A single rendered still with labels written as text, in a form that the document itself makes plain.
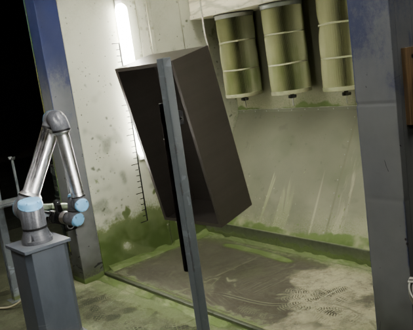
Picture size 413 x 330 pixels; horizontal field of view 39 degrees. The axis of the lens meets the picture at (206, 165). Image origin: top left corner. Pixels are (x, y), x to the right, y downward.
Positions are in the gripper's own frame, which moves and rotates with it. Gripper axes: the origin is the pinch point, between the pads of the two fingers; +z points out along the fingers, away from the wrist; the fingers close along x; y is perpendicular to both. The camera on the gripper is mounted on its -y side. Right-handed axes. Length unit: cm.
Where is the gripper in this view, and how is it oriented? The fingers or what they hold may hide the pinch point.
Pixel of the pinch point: (44, 210)
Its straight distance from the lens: 426.0
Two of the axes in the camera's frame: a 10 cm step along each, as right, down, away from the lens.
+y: -0.7, 10.0, 0.3
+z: -8.1, -0.7, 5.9
